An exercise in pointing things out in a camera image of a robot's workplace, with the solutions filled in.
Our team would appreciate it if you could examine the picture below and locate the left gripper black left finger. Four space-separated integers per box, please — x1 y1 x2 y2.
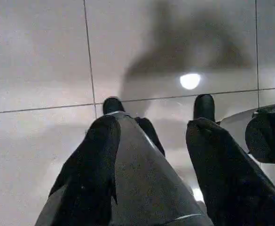
48 115 122 226

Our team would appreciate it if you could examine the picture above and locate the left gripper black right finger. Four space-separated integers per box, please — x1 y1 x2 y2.
185 118 275 226

